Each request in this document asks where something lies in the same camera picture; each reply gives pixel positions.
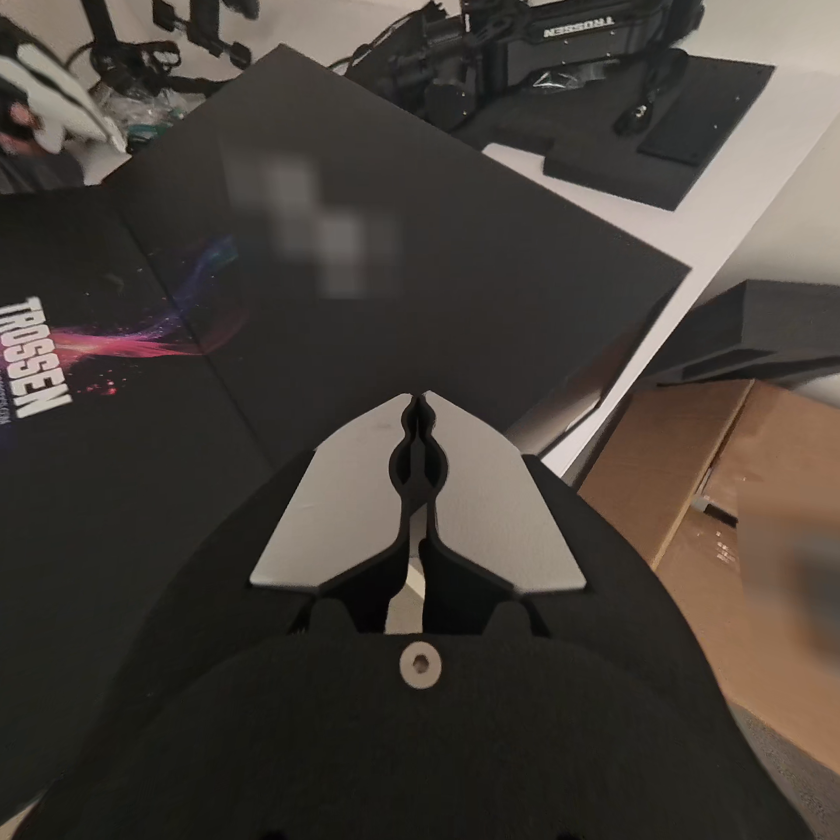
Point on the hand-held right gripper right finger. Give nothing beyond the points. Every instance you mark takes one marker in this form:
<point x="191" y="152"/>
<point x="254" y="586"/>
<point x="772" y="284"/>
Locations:
<point x="505" y="518"/>

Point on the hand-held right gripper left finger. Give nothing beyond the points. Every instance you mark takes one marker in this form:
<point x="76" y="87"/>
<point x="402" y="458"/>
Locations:
<point x="341" y="518"/>

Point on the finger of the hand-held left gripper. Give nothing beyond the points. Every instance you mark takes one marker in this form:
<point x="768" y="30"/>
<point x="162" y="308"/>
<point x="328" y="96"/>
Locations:
<point x="62" y="124"/>
<point x="39" y="65"/>

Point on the clear plastic bag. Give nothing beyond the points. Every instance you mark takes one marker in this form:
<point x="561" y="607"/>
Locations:
<point x="141" y="121"/>

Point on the black printed box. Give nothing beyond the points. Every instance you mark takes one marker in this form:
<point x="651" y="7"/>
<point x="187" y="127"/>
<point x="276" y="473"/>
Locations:
<point x="492" y="275"/>

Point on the black foam insert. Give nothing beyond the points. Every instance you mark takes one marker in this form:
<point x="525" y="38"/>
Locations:
<point x="754" y="315"/>

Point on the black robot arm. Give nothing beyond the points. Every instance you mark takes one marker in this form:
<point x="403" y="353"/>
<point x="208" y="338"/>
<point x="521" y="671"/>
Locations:
<point x="558" y="46"/>

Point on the person's left hand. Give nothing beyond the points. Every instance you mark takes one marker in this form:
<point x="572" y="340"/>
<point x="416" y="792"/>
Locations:
<point x="13" y="141"/>

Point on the black clamp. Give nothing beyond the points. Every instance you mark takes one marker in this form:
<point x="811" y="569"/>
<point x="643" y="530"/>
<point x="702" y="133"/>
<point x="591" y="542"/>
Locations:
<point x="164" y="14"/>
<point x="239" y="52"/>

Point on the brown cardboard box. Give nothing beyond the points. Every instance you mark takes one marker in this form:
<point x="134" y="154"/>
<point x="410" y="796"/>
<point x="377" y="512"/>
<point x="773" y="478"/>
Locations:
<point x="656" y="459"/>

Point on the black foam slab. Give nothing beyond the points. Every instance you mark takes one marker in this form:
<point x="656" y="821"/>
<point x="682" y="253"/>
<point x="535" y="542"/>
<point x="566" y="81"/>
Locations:
<point x="590" y="151"/>

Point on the black mounting plate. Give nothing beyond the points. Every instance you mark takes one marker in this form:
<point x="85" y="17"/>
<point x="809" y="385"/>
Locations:
<point x="686" y="131"/>

